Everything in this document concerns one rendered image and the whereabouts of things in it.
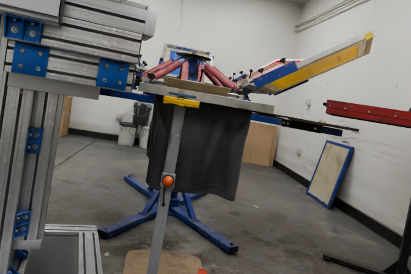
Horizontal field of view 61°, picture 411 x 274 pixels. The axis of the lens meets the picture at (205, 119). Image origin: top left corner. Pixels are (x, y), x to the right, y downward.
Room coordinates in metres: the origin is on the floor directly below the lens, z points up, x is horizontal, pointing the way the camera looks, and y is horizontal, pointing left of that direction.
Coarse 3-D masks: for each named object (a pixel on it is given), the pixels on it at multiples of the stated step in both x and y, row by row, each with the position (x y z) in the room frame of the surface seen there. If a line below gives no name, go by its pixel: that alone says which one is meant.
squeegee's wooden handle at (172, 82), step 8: (168, 80) 2.03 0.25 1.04; (176, 80) 2.04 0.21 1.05; (184, 80) 2.05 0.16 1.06; (184, 88) 2.05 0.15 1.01; (192, 88) 2.05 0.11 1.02; (200, 88) 2.06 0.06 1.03; (208, 88) 2.06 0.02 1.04; (216, 88) 2.07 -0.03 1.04; (224, 88) 2.08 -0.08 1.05; (224, 96) 2.08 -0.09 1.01
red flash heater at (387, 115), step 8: (328, 104) 2.25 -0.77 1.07; (336, 104) 2.23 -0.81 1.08; (344, 104) 2.22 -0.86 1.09; (352, 104) 2.20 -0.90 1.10; (360, 104) 2.18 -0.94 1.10; (328, 112) 2.25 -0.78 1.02; (336, 112) 2.23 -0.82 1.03; (344, 112) 2.22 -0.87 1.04; (352, 112) 2.20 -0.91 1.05; (360, 112) 2.18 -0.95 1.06; (368, 112) 2.16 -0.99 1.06; (376, 112) 2.14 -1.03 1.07; (384, 112) 2.13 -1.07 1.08; (392, 112) 2.11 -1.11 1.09; (400, 112) 2.09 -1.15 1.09; (408, 112) 2.08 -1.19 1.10; (368, 120) 2.54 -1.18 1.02; (376, 120) 2.14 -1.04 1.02; (384, 120) 2.13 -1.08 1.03; (392, 120) 2.11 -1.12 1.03; (400, 120) 2.09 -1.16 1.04; (408, 120) 2.08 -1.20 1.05
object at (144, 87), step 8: (144, 88) 1.43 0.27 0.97; (152, 88) 1.43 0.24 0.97; (160, 88) 1.44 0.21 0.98; (168, 88) 1.44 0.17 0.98; (176, 88) 1.45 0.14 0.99; (200, 96) 1.46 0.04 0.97; (208, 96) 1.46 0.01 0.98; (216, 96) 1.47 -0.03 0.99; (216, 104) 1.47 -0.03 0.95; (224, 104) 1.47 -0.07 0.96; (232, 104) 1.48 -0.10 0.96; (240, 104) 1.48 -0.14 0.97; (248, 104) 1.49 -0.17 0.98; (256, 104) 1.49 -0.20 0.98; (264, 104) 1.49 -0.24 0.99; (264, 112) 1.50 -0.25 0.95; (272, 112) 1.50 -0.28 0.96
